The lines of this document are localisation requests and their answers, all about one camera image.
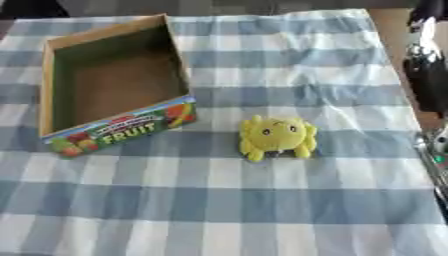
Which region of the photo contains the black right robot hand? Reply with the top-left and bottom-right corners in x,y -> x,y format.
400,0 -> 448,118

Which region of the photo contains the tan cardboard box, green inside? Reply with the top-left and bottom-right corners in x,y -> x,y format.
36,13 -> 198,158

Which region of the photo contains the yellow soft toy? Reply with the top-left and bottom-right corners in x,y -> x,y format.
238,114 -> 321,163

